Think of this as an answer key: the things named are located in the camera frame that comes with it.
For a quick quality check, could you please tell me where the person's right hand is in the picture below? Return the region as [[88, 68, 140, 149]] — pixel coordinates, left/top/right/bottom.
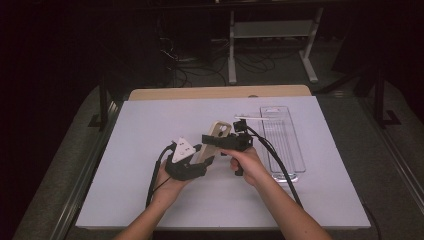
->
[[221, 148, 271, 188]]

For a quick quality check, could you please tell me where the clear plastic packaging tray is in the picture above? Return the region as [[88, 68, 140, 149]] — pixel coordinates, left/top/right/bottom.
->
[[259, 105, 307, 184]]

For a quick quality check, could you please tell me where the black metal stand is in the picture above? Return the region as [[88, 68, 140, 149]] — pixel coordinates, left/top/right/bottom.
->
[[373, 66, 403, 129], [88, 76, 114, 131]]

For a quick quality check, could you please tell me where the tangle of black floor cables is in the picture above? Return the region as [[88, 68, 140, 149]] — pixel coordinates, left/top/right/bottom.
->
[[156, 19, 278, 88]]

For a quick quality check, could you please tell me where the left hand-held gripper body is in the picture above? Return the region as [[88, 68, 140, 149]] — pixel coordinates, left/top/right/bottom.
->
[[165, 137, 208, 182]]

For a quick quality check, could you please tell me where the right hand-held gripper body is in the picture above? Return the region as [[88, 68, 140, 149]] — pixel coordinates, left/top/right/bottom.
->
[[229, 115, 270, 152]]

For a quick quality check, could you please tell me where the person's left hand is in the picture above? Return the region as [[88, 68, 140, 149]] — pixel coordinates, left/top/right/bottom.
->
[[154, 159, 192, 205]]

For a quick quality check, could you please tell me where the right hand-held gripper cable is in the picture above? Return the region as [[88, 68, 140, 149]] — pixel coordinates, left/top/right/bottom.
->
[[246, 125, 382, 240]]

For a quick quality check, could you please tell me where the hand-held gripper cable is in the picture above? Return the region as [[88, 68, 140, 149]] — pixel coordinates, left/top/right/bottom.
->
[[145, 143, 174, 209], [246, 125, 382, 240]]

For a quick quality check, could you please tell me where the clear plastic snack packet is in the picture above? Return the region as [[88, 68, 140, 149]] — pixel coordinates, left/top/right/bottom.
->
[[196, 120, 233, 165]]

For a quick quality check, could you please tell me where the grey metal rail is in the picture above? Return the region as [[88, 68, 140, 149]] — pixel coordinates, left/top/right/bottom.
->
[[358, 96, 424, 209], [49, 99, 123, 240]]

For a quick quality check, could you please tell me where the left hand-held gripper cable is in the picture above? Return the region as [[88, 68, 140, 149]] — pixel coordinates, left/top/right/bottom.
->
[[145, 143, 174, 209]]

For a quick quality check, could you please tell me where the white metal desk frame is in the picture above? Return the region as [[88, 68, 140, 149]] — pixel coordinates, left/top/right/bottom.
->
[[227, 7, 325, 85]]

